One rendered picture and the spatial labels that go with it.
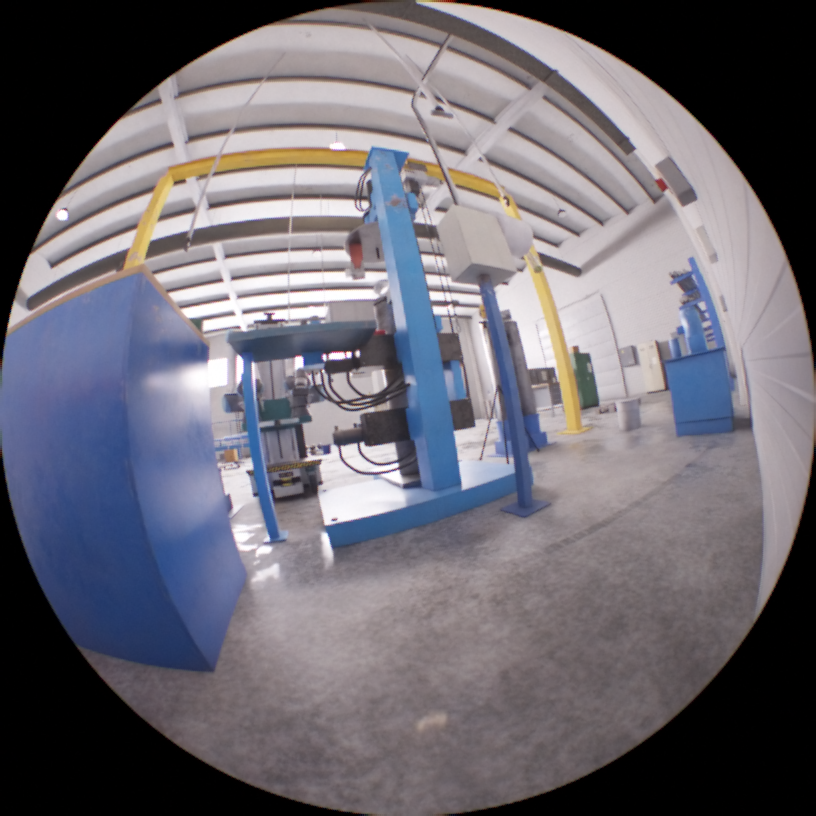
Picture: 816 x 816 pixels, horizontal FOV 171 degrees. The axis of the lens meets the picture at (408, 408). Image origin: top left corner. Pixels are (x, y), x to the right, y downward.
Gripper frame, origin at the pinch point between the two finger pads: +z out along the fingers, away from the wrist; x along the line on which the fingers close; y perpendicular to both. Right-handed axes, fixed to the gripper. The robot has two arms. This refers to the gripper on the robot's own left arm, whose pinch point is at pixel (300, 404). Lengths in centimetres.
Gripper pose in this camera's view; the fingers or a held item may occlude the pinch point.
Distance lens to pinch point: 206.5
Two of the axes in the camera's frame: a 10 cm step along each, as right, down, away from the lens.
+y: 2.8, -5.0, -8.2
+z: 1.8, 8.7, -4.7
